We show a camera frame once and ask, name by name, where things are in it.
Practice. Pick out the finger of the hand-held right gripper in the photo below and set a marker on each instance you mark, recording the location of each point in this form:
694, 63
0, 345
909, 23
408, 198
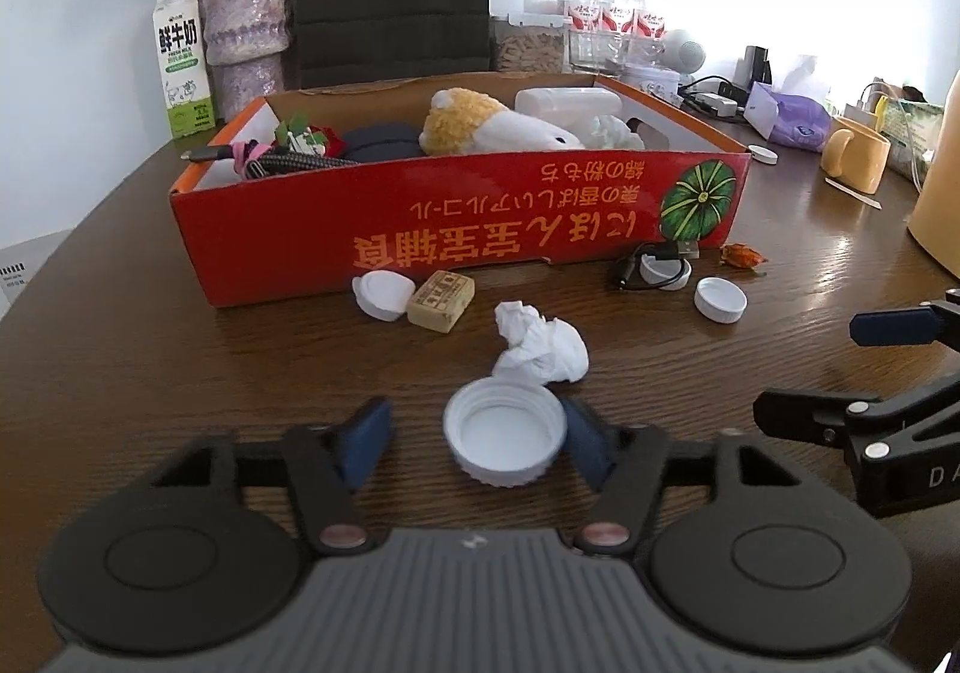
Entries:
802, 410
892, 328

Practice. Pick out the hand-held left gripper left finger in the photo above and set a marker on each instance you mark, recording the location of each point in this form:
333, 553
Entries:
364, 444

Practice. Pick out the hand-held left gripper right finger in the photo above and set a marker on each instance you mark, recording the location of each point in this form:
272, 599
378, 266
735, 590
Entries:
589, 444

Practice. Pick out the large white bottle cap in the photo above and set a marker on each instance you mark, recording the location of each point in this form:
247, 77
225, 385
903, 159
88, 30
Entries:
504, 433

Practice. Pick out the red cardboard box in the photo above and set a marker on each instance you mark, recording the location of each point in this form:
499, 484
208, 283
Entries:
487, 245

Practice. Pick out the dark blue eyeglass case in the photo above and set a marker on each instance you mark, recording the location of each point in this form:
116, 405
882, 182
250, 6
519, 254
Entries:
379, 144

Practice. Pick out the white plastic bottle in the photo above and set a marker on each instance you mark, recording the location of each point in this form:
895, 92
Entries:
562, 102

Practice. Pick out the large yellow container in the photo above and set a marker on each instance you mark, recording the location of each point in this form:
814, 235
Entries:
937, 208

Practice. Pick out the clear container of grain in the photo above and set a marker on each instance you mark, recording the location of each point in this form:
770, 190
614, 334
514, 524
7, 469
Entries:
529, 47

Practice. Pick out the crumpled white tissue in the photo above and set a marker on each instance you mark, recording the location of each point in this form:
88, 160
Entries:
544, 343

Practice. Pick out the white screw cap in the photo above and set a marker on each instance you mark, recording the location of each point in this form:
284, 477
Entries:
720, 300

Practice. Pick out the white flat stick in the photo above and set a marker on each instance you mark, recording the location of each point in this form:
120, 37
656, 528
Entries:
851, 192

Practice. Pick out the white flip lid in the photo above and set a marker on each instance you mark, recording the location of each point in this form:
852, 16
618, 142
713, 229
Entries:
382, 294

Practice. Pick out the yellow wrapped cube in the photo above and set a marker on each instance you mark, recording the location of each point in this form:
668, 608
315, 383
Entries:
441, 302

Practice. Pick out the orange candy wrapper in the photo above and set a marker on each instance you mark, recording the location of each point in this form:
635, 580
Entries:
742, 257

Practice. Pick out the yellow mug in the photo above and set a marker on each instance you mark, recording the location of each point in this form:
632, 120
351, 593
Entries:
855, 156

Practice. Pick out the green printed box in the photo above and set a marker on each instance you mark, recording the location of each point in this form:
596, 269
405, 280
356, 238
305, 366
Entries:
911, 133

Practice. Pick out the small white round lid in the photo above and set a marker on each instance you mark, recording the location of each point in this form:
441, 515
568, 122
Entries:
765, 153

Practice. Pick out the purple tissue pack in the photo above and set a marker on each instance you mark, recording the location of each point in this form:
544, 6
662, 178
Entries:
791, 118

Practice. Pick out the white power adapter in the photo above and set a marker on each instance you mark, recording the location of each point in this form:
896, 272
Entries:
716, 103

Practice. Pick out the black charger block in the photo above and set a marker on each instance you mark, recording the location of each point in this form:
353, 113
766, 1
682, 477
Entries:
756, 66

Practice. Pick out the crumpled pale plastic bag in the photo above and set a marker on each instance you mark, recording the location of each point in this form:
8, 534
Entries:
611, 133

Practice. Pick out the red artificial flower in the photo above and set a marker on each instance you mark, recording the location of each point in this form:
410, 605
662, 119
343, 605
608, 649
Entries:
311, 135

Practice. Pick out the white and yellow plush toy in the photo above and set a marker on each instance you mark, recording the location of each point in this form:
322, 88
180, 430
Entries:
487, 126

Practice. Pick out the white printed tin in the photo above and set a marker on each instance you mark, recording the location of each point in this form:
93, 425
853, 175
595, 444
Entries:
652, 81

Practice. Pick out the round white fan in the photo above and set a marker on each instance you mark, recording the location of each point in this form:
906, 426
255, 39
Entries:
685, 51

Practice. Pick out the white paper box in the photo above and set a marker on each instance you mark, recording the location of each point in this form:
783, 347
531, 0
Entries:
30, 268

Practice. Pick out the green and white milk carton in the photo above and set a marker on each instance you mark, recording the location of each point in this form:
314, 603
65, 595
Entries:
184, 66

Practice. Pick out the purple textured vase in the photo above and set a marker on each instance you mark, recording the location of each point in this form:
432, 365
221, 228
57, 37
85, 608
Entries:
244, 21

